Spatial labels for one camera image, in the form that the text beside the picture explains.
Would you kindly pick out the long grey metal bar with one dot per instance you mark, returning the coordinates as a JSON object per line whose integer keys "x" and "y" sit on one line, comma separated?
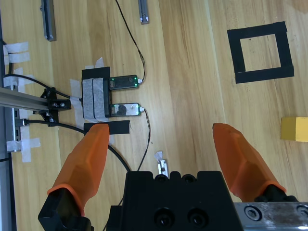
{"x": 48, "y": 21}

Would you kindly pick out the black USB hub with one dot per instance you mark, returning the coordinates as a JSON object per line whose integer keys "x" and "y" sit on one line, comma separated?
{"x": 106, "y": 96}

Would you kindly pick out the black tape strip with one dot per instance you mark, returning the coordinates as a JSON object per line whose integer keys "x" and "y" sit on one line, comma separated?
{"x": 96, "y": 73}
{"x": 119, "y": 127}

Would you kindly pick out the black tape square outline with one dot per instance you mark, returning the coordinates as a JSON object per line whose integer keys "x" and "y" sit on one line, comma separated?
{"x": 257, "y": 31}

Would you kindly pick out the clear USB dongle green light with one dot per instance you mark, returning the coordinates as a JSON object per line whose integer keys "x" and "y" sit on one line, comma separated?
{"x": 122, "y": 83}
{"x": 125, "y": 110}

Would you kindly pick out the black corner bracket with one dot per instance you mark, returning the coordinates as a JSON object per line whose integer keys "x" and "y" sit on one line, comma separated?
{"x": 59, "y": 104}

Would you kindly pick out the silver USB hub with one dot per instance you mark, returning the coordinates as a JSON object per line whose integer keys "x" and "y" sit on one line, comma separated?
{"x": 9, "y": 130}

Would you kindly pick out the yellow wooden block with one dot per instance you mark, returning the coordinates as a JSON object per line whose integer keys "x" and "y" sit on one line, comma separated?
{"x": 293, "y": 128}

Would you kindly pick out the white masking tape strip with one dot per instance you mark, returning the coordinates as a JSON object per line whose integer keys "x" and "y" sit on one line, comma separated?
{"x": 26, "y": 156}
{"x": 10, "y": 83}
{"x": 98, "y": 98}
{"x": 158, "y": 155}
{"x": 87, "y": 98}
{"x": 14, "y": 145}
{"x": 16, "y": 47}
{"x": 19, "y": 58}
{"x": 99, "y": 63}

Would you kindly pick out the small silver metal piece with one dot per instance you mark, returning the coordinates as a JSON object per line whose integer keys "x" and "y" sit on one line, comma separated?
{"x": 162, "y": 166}

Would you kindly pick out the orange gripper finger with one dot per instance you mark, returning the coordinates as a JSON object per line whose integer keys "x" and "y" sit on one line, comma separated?
{"x": 240, "y": 163}
{"x": 81, "y": 168}

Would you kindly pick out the short grey metal bar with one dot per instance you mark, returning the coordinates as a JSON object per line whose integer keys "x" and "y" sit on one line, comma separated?
{"x": 143, "y": 12}

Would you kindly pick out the aluminium extrusion beam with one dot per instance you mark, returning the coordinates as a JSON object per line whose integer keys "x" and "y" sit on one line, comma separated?
{"x": 21, "y": 99}

